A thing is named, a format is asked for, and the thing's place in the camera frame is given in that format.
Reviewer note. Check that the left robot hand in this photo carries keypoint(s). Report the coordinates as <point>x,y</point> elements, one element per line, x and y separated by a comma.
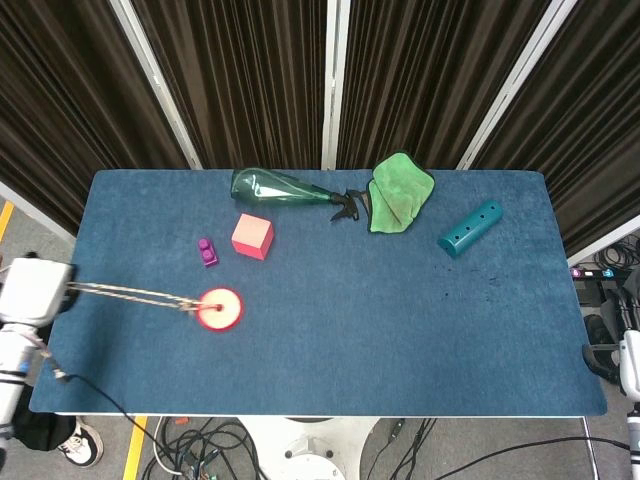
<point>35,290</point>

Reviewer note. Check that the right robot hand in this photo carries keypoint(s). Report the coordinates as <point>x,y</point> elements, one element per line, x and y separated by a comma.
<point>630,360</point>

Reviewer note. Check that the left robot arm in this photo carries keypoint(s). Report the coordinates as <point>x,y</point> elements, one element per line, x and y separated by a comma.
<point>15,370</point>

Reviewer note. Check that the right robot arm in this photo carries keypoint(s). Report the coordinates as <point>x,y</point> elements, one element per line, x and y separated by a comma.
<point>634,440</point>

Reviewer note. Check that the black power strip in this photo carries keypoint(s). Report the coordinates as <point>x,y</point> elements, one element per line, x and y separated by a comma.
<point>592,285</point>

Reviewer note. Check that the black and white sneaker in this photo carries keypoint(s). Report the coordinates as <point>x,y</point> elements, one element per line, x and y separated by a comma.
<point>82,447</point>

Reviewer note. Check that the purple toy brick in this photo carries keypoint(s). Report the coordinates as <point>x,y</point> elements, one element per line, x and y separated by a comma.
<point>208,254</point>

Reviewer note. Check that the dark brown curtain panel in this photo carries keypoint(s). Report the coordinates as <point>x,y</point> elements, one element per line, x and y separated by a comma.
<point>240,80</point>
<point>65,100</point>
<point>425,75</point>
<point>590,125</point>

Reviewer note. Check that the teal cylinder with holes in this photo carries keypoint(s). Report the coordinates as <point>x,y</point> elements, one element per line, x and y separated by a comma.
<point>470,229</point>

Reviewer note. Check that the pink and cream cube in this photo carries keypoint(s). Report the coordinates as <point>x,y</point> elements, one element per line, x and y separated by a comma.
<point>252,235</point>

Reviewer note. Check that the green spray bottle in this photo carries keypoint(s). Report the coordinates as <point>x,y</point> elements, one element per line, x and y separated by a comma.
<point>270,190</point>

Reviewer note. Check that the blue table mat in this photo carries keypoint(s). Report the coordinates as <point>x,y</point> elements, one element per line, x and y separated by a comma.
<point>350,360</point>

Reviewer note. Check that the green microfiber cloth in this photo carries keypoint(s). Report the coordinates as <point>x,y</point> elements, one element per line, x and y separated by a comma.
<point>400,190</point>

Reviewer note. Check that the white partition post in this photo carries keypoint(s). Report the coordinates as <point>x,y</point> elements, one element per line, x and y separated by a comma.
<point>510,85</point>
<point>155,82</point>
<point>334,85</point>

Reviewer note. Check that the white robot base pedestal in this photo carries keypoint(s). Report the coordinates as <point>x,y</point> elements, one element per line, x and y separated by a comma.
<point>310,445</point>

